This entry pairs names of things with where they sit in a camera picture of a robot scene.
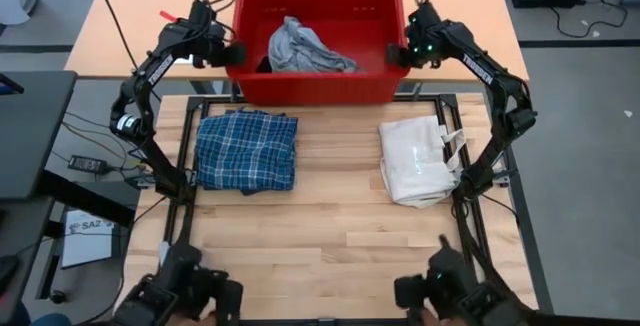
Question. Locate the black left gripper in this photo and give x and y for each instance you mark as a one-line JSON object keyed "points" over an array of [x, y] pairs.
{"points": [[212, 46]]}

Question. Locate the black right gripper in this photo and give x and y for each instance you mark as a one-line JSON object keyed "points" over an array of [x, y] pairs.
{"points": [[425, 36]]}

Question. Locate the black shirt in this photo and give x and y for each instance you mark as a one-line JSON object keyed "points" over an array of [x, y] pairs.
{"points": [[264, 66]]}

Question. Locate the light grey t-shirt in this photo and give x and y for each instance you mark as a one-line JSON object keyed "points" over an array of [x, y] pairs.
{"points": [[305, 51]]}

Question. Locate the red plastic laundry bin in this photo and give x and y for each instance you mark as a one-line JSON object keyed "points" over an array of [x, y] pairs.
{"points": [[320, 91]]}

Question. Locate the blue plaid pants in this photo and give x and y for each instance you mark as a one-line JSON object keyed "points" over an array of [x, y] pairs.
{"points": [[245, 151]]}

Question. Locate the white cloth bag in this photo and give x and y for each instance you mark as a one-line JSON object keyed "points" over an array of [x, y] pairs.
{"points": [[415, 166]]}

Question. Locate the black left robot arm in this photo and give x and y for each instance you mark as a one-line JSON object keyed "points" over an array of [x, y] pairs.
{"points": [[160, 68]]}

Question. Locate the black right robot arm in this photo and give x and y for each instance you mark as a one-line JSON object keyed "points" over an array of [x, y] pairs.
{"points": [[480, 68]]}

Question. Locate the red tape tag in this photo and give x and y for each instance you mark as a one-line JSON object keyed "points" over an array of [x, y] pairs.
{"points": [[168, 16]]}

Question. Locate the black side table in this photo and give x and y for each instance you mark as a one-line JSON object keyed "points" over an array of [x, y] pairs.
{"points": [[30, 131]]}

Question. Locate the white SA2 paper sign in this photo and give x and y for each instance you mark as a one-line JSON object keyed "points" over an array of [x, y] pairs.
{"points": [[87, 238]]}

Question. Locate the person's hand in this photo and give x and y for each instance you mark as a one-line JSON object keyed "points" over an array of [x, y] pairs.
{"points": [[432, 318]]}

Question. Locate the black aluminium table frame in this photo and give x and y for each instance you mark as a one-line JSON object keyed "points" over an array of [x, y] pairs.
{"points": [[325, 99]]}

